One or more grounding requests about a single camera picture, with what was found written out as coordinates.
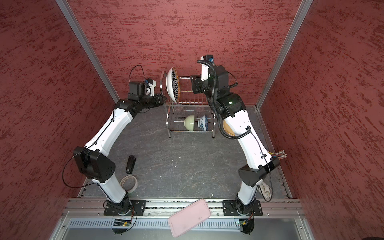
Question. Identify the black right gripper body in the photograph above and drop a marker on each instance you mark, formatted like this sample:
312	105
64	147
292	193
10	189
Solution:
201	87

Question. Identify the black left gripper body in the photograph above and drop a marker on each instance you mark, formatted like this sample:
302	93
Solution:
152	101

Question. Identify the steel two-tier dish rack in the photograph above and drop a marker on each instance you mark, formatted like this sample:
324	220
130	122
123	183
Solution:
189	104

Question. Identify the yellow plate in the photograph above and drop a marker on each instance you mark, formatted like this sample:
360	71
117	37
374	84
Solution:
228	129

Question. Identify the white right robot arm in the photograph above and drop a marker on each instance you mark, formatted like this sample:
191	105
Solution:
236	125

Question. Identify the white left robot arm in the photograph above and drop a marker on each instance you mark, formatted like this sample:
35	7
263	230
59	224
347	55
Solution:
92	159

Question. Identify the white patterned plate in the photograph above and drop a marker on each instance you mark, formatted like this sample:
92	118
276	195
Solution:
173	84

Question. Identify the pale green bowl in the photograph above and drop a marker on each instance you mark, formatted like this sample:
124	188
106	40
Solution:
189	123

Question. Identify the blue white porcelain bowl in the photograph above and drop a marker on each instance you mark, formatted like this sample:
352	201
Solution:
203	123

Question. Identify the black stapler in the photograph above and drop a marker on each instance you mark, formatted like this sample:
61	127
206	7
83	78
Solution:
130	164

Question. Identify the masking tape roll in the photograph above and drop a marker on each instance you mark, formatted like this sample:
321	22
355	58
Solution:
129	183

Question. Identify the coloured pens bundle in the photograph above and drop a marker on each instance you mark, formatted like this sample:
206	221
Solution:
280	155

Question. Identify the pink tray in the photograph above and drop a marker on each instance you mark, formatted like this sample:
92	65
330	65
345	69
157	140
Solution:
189	217

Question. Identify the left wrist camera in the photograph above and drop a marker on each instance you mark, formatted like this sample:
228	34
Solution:
150	87

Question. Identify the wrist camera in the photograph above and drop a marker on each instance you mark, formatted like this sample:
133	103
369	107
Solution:
209	58
150	87

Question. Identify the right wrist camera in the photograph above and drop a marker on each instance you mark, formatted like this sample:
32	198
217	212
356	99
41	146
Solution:
209	58

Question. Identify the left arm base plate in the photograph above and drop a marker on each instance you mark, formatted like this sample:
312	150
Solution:
125	208

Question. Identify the aluminium corner post left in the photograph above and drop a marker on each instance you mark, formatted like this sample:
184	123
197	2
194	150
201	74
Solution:
80	35

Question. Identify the aluminium corner post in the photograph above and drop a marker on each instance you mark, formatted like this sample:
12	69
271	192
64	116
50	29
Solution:
290	37
80	35

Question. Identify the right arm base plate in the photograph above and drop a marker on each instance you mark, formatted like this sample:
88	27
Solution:
237	208

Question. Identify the aluminium corner post right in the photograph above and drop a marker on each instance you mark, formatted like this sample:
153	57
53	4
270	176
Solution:
290	37

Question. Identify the aluminium front rail frame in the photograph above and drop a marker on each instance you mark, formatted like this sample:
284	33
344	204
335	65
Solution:
88	213

